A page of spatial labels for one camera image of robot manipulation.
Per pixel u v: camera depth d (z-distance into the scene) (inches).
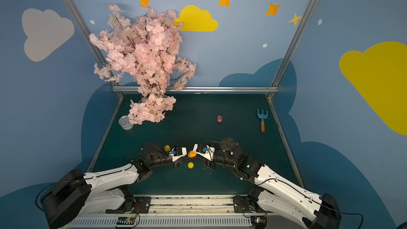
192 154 27.6
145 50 27.7
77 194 16.4
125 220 28.8
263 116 42.5
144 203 29.6
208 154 22.6
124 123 38.7
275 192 19.1
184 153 24.9
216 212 28.9
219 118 41.1
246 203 29.2
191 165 34.2
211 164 24.2
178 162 26.7
